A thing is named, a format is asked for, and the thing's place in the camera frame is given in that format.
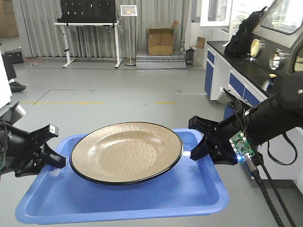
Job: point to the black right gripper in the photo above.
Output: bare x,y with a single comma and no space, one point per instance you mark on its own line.
216,143

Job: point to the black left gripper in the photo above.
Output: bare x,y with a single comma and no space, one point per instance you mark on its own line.
26,152

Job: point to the blue plastic tray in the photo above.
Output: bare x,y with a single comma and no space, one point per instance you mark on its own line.
190,188

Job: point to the beige plate with black rim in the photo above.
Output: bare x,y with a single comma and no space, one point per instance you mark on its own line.
126,153

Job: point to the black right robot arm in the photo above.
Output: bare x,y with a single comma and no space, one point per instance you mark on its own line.
275,115

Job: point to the green circuit board right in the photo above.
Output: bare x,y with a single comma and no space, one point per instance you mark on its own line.
241,146

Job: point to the green circuit board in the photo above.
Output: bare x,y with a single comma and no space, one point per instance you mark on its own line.
241,146
2,158

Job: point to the green circuit board left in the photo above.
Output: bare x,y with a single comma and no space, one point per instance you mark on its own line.
2,158

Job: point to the person's black shoe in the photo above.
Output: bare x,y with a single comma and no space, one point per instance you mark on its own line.
16,87

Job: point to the blue white lab bench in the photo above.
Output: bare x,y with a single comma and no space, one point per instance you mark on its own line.
242,75

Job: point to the metal grate platform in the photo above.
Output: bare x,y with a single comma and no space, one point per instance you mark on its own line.
176,61

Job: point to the black bag on bench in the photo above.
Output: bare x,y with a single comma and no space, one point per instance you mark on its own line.
239,45

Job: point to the open cardboard box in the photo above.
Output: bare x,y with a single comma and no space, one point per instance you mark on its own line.
160,40

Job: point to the glove box chamber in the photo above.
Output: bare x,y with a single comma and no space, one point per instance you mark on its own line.
278,39

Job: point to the white standing desk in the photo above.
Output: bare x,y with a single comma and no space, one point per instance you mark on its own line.
91,37

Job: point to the black rack on desk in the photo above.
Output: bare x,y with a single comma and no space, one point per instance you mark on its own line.
88,11

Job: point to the sign on pole stand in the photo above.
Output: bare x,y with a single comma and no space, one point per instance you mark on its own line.
129,11

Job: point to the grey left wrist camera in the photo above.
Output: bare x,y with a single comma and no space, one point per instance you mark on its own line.
12,113

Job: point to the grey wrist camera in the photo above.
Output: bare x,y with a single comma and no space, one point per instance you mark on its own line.
12,113
226,95

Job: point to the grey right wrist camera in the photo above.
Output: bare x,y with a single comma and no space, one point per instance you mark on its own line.
226,95

